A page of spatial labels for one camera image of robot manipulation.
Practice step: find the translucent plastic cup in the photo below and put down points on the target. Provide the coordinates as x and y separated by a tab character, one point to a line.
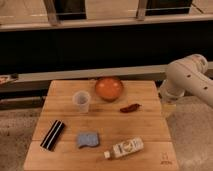
81	101

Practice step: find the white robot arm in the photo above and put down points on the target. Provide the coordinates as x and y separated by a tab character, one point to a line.
185	75

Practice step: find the orange ceramic bowl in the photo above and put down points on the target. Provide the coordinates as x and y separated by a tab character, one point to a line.
109	88

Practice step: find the dried red chili pepper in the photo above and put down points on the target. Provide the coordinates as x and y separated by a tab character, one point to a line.
130	108

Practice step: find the wooden table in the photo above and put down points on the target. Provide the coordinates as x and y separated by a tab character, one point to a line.
112	126

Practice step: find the blue sponge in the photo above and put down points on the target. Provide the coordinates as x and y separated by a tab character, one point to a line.
88	139

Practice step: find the white labelled bottle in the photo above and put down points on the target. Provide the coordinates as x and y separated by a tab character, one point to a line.
124	148

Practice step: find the black striped rectangular box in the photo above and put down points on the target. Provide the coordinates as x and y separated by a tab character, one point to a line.
52	135

